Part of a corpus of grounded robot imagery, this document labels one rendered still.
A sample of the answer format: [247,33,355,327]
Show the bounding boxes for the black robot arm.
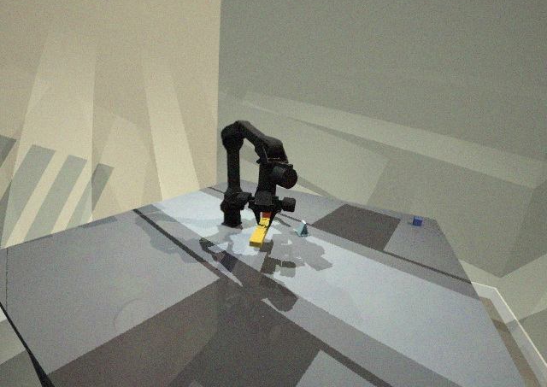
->
[220,120,297,228]

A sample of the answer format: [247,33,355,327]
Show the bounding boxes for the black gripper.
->
[235,179,296,227]

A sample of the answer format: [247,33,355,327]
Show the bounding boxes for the small pale blue wedge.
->
[295,222,310,237]

